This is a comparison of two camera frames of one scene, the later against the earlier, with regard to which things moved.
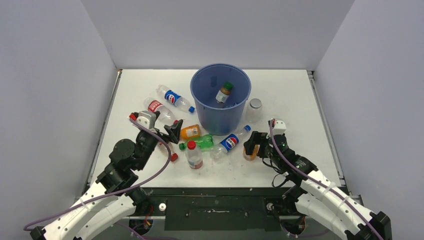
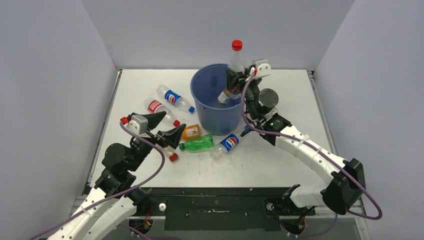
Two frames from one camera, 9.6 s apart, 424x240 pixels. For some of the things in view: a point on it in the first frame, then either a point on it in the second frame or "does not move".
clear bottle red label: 166,113 does not move
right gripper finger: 263,136 → 247,70
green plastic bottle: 204,142 does not move
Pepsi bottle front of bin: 228,142 does not move
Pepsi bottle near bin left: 173,98 does not move
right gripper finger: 255,139 → 235,81
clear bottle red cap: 193,155 → 236,61
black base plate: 213,208 does not move
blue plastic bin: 205,83 does not move
